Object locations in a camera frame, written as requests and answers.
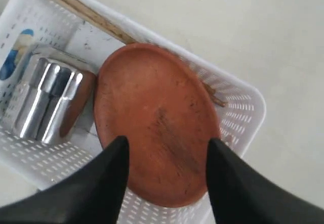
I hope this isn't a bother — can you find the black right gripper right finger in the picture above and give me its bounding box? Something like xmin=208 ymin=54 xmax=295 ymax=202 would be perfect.
xmin=206 ymin=138 xmax=323 ymax=223

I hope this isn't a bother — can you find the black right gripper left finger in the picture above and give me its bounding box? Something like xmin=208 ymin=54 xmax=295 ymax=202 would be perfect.
xmin=1 ymin=136 xmax=129 ymax=223

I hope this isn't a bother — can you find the brown wooden plate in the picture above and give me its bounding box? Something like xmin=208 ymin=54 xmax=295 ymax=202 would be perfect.
xmin=94 ymin=43 xmax=221 ymax=207

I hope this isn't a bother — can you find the blue chips bag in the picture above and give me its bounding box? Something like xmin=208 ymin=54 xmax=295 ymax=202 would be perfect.
xmin=1 ymin=28 xmax=34 ymax=80

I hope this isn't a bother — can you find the clear faceted glass cup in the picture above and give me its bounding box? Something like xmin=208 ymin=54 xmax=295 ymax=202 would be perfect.
xmin=3 ymin=43 xmax=96 ymax=144

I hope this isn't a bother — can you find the white perforated plastic basket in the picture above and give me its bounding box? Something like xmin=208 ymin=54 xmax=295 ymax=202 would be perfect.
xmin=1 ymin=0 xmax=266 ymax=223

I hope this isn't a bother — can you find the wooden chopstick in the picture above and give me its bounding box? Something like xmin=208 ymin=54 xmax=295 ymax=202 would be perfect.
xmin=21 ymin=0 xmax=228 ymax=108

